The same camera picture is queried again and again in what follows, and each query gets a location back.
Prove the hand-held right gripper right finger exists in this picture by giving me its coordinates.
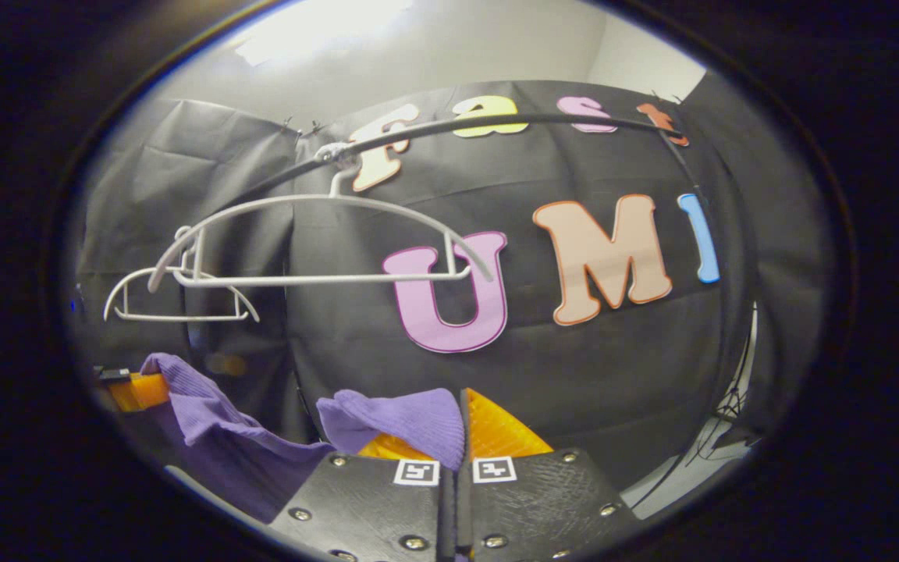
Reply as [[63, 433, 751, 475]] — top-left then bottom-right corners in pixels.
[[456, 388, 645, 562]]

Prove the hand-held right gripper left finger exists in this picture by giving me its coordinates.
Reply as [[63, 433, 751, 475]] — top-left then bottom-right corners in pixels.
[[268, 433, 458, 562]]

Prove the purple ribbed shirt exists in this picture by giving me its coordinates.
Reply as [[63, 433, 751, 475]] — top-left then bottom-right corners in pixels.
[[140, 353, 467, 525]]

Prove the white plastic hanger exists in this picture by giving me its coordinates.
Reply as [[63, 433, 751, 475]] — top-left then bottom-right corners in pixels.
[[104, 226, 261, 323]]

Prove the white hanger with wrapped hook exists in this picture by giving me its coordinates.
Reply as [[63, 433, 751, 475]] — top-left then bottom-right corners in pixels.
[[147, 143, 495, 293]]

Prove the black clothes rack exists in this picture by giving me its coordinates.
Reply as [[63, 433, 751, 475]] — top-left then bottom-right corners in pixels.
[[215, 113, 755, 438]]

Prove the black tripod stand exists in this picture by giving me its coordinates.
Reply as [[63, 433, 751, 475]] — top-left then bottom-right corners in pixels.
[[688, 312, 759, 469]]

